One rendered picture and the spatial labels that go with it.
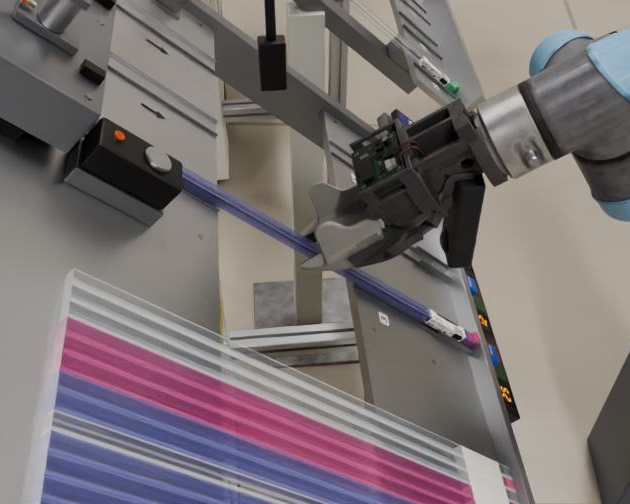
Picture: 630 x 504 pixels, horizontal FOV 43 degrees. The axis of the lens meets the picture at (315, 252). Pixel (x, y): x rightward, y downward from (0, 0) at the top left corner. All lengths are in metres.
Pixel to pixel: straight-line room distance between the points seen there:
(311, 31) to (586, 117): 0.70
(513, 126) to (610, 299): 1.38
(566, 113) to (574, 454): 1.16
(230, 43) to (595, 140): 0.47
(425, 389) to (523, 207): 1.43
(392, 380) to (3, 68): 0.45
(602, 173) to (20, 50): 0.50
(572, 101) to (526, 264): 1.39
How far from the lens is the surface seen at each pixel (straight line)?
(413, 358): 0.85
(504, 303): 1.97
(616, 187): 0.78
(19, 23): 0.63
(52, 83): 0.60
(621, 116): 0.71
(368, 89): 2.57
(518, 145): 0.70
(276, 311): 1.89
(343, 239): 0.74
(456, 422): 0.85
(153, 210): 0.65
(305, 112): 1.06
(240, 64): 1.01
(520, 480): 0.86
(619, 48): 0.71
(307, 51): 1.34
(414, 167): 0.71
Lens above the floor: 1.48
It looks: 47 degrees down
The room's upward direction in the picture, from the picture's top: straight up
